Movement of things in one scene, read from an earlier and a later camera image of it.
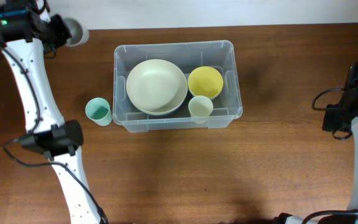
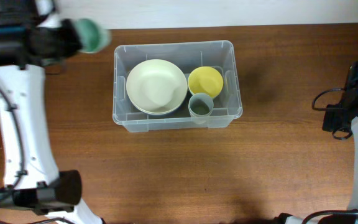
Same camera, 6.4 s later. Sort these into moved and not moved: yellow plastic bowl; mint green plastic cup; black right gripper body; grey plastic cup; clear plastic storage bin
Moved: mint green plastic cup; grey plastic cup
Not moved: clear plastic storage bin; black right gripper body; yellow plastic bowl
